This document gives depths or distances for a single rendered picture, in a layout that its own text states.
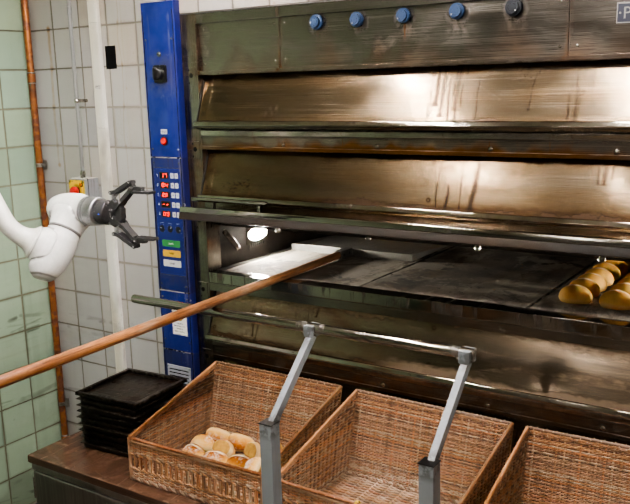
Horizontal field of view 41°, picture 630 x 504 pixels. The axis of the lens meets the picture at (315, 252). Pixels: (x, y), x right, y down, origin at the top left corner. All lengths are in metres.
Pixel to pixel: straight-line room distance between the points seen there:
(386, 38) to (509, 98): 0.44
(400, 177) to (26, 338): 1.85
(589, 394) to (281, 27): 1.49
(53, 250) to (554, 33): 1.56
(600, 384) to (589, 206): 0.50
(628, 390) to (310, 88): 1.33
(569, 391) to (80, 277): 2.06
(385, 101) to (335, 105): 0.18
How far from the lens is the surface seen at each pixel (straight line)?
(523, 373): 2.55
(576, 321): 2.45
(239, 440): 2.98
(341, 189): 2.69
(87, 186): 3.39
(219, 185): 2.98
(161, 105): 3.11
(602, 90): 2.35
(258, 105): 2.85
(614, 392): 2.48
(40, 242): 2.59
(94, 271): 3.54
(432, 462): 2.07
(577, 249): 2.25
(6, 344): 3.68
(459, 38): 2.50
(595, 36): 2.37
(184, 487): 2.77
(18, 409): 3.78
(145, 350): 3.43
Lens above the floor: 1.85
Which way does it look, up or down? 11 degrees down
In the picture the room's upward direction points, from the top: 2 degrees counter-clockwise
